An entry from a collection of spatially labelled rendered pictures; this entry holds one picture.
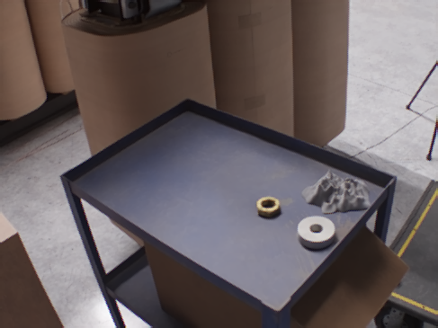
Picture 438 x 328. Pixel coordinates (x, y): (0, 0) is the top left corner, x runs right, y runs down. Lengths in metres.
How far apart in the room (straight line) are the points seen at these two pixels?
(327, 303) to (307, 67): 1.40
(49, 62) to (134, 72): 1.81
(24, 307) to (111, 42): 0.79
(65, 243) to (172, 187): 1.35
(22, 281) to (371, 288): 0.74
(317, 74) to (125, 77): 0.99
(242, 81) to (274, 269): 1.05
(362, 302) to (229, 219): 0.32
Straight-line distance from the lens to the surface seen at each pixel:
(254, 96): 1.88
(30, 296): 1.16
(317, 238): 0.94
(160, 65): 1.51
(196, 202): 1.06
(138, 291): 1.40
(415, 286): 1.66
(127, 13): 1.52
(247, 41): 1.78
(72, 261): 2.30
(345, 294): 0.98
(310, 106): 2.28
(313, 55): 2.17
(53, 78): 3.31
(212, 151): 1.21
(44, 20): 3.16
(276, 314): 0.82
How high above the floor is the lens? 1.55
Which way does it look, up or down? 35 degrees down
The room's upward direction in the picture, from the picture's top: 5 degrees counter-clockwise
